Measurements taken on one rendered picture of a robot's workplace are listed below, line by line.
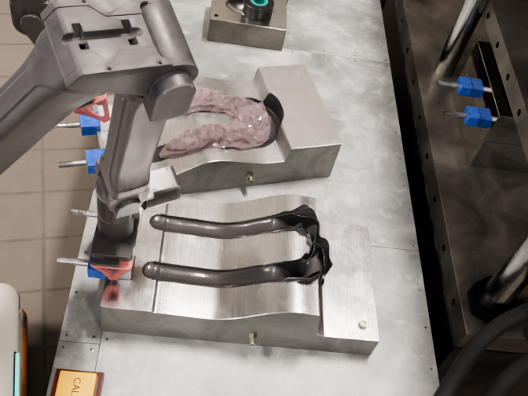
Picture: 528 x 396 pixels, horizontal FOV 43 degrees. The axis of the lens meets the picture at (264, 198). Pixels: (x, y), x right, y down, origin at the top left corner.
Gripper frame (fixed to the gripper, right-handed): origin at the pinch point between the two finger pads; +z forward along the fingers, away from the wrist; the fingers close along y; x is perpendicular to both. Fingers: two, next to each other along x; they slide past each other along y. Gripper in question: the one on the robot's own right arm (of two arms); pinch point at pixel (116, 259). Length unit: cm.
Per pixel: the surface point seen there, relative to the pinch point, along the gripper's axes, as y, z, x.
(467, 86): 63, 2, -77
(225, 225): 11.9, 2.6, -18.9
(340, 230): 15.6, 4.8, -42.6
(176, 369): -14.6, 10.7, -12.7
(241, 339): -8.6, 8.7, -23.8
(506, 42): 62, -13, -80
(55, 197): 81, 91, 34
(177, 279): -1.1, 2.6, -11.1
